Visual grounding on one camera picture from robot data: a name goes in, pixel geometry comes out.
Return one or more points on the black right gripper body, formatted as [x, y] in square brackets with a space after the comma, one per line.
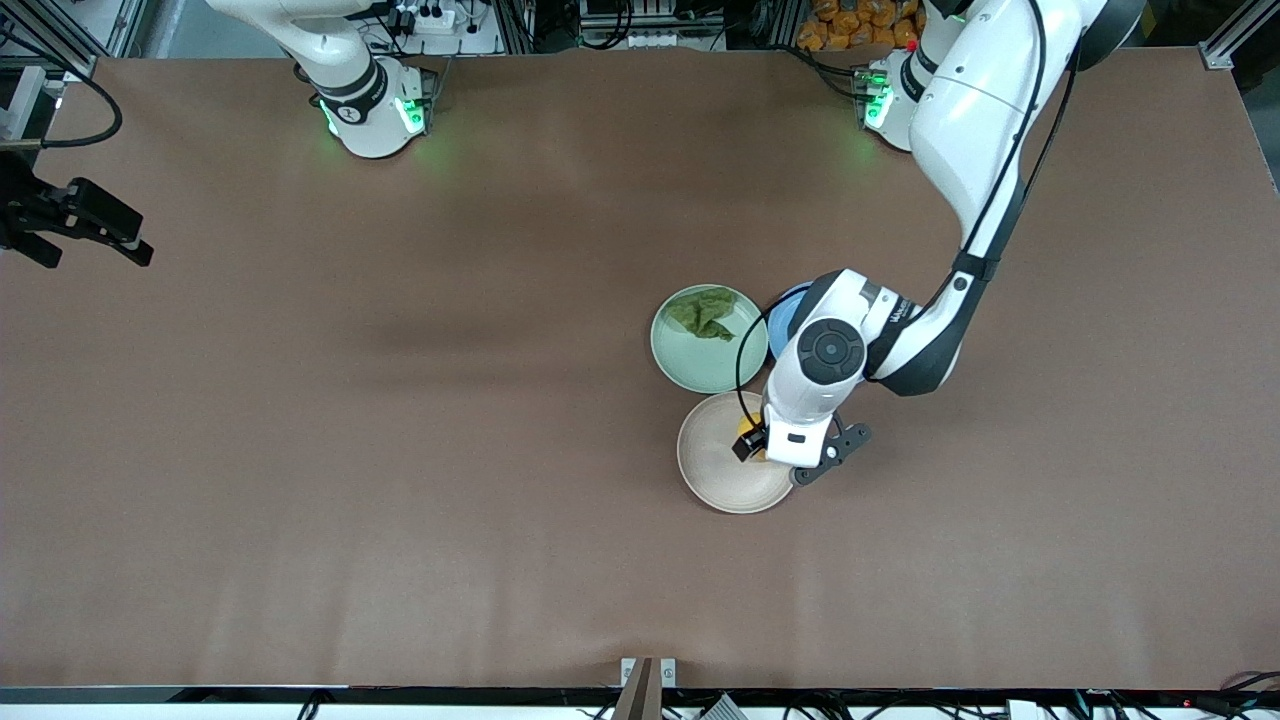
[22, 213]

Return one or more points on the yellow lemon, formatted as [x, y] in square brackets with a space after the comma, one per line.
[751, 427]

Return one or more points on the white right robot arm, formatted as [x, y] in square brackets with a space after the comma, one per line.
[370, 110]

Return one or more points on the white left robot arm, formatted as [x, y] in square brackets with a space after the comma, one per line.
[980, 110]

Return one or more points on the green lettuce leaf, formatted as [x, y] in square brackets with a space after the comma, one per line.
[705, 312]

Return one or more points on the beige round plate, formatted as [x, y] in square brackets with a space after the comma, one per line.
[725, 465]

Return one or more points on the mint green round plate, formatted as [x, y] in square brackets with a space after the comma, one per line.
[705, 360]

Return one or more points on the blue round plate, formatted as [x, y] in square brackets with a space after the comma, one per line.
[783, 325]

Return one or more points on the white power strip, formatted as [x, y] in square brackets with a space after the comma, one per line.
[425, 18]

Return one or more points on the orange snack packets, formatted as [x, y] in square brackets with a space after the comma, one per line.
[850, 25]

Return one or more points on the metal table edge bracket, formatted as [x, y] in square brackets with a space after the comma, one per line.
[648, 685]

